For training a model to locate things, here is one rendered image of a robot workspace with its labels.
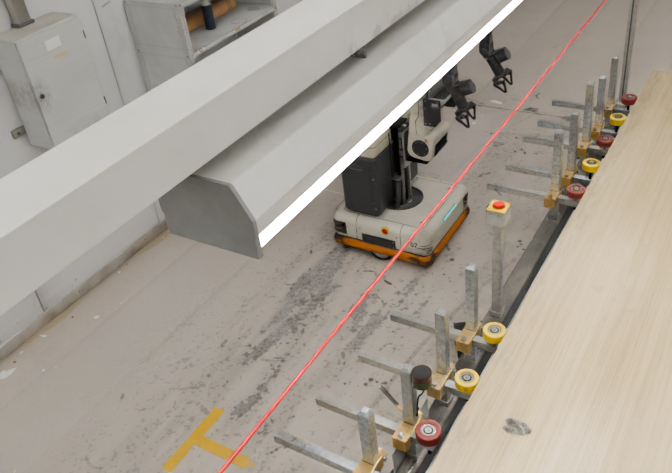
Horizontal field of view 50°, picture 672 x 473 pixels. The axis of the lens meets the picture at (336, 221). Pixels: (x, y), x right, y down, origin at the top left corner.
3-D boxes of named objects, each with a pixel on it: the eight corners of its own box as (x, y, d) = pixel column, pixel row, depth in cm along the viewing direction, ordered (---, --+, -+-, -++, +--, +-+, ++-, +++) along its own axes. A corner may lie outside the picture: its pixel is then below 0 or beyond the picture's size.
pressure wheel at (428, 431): (412, 457, 227) (410, 433, 221) (423, 438, 233) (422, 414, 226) (435, 466, 223) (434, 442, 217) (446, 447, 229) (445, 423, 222)
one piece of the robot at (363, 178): (344, 226, 448) (328, 104, 402) (385, 183, 485) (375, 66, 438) (392, 238, 432) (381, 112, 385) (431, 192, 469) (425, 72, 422)
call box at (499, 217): (486, 226, 266) (486, 208, 261) (493, 216, 270) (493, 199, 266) (504, 230, 262) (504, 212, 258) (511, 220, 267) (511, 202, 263)
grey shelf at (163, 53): (182, 216, 511) (121, -1, 424) (256, 157, 572) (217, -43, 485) (231, 230, 489) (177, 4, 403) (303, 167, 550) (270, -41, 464)
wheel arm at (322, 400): (316, 406, 245) (314, 398, 243) (321, 399, 248) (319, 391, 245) (432, 453, 224) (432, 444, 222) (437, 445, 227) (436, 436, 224)
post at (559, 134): (548, 221, 342) (554, 131, 315) (551, 217, 344) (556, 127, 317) (556, 222, 340) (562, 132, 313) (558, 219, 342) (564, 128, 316)
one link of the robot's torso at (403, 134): (396, 166, 426) (393, 129, 412) (417, 144, 445) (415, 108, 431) (437, 174, 413) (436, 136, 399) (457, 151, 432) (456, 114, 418)
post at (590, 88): (579, 168, 375) (586, 82, 348) (581, 164, 377) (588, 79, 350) (585, 169, 373) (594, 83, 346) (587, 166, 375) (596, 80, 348)
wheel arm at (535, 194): (486, 191, 346) (486, 183, 344) (489, 187, 349) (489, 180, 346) (578, 209, 325) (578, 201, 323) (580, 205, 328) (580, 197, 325)
